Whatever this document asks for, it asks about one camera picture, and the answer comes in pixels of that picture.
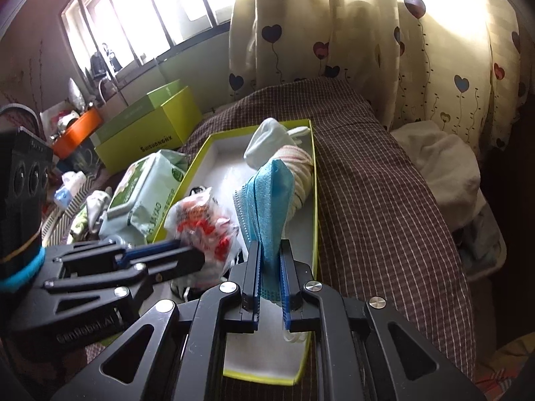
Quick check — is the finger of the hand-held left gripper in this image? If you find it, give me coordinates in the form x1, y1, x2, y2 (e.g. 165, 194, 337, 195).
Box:
52, 239, 187, 266
44, 246, 206, 317

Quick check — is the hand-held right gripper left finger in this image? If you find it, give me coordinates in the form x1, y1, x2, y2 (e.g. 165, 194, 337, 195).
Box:
50, 240, 264, 401

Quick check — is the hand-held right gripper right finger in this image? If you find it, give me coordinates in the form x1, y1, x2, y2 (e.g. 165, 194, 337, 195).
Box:
279, 239, 488, 401

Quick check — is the red white plastic packet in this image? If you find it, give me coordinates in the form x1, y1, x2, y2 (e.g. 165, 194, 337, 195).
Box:
165, 187, 244, 280

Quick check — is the light green cloth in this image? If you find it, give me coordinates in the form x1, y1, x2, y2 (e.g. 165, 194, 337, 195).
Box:
69, 211, 89, 238

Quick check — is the blue face mask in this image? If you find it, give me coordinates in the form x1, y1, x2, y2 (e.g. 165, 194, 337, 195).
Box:
233, 159, 312, 344

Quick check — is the shallow lime cardboard tray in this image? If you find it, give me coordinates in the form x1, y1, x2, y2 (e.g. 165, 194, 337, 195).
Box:
151, 119, 320, 386

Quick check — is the beige ribbed sock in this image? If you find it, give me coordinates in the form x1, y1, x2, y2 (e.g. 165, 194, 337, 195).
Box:
272, 144, 315, 220

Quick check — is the white sock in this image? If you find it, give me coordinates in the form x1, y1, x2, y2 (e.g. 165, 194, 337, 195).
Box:
244, 118, 312, 170

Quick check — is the white blue tissue pack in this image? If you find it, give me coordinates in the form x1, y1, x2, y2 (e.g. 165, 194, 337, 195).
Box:
53, 171, 86, 207

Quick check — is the wet wipes pack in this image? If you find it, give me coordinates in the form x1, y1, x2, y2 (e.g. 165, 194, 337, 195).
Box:
99, 150, 191, 245

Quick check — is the green white striped box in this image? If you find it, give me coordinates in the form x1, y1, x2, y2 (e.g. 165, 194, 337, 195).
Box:
42, 175, 113, 247

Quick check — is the white folded cloth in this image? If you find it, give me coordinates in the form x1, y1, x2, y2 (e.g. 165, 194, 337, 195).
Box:
86, 190, 113, 235

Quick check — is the white plastic bag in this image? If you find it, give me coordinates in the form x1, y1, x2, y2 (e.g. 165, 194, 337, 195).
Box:
39, 100, 80, 134

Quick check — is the orange plastic tray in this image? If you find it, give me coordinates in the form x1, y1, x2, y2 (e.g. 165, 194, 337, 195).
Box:
52, 108, 104, 158

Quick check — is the lime cardboard box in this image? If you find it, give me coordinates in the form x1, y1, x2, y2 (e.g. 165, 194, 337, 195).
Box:
94, 87, 204, 175

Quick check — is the pale green cardboard insert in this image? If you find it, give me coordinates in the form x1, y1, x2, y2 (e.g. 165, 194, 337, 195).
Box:
89, 79, 185, 147

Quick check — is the black device on windowsill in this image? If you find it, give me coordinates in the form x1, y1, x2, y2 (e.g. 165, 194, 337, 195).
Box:
90, 44, 122, 76

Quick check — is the white quilt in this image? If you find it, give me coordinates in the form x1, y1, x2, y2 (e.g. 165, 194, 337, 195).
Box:
391, 120, 508, 285

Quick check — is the colourful printed bedsheet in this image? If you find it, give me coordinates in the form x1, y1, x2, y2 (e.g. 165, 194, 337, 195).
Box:
474, 334, 535, 397

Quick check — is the cream heart print curtain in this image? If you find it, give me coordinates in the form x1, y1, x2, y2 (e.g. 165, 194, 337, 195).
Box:
228, 0, 535, 151

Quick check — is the black braided cable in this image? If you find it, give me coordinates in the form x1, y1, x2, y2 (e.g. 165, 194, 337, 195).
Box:
0, 104, 44, 138

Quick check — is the window frame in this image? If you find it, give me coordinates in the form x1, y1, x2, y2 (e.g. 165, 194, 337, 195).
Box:
59, 0, 235, 77

